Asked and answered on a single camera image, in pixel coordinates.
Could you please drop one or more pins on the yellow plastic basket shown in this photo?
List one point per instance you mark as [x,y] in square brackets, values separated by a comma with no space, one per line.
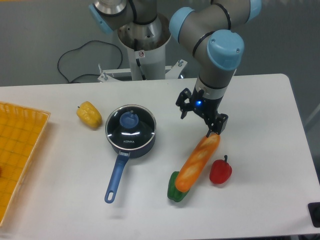
[21,129]

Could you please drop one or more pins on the glass pot lid blue knob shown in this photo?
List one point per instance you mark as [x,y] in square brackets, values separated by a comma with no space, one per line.
[131,127]

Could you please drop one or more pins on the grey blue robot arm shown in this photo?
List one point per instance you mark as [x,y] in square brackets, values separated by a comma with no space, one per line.
[207,35]

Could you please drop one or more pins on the yellow toy bell pepper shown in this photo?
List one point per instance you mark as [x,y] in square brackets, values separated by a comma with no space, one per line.
[89,115]

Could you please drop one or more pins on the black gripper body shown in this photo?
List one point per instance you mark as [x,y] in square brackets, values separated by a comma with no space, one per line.
[205,108]

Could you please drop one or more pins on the blue saucepan with handle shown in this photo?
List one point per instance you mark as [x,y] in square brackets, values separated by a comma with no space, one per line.
[123,156]

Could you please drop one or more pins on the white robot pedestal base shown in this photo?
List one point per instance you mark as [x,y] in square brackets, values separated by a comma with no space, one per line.
[146,51]

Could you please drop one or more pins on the green toy bell pepper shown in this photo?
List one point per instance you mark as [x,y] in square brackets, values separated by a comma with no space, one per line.
[172,192]

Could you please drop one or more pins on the black device at table edge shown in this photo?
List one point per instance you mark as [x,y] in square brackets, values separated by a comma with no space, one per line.
[314,211]

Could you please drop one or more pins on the toy baguette bread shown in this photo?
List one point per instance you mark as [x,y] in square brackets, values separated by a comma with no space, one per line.
[194,165]

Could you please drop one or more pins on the red toy bell pepper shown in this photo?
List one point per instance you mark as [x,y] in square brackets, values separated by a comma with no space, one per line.
[220,171]

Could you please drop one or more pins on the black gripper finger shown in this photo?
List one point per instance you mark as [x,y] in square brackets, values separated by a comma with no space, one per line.
[183,102]
[216,124]

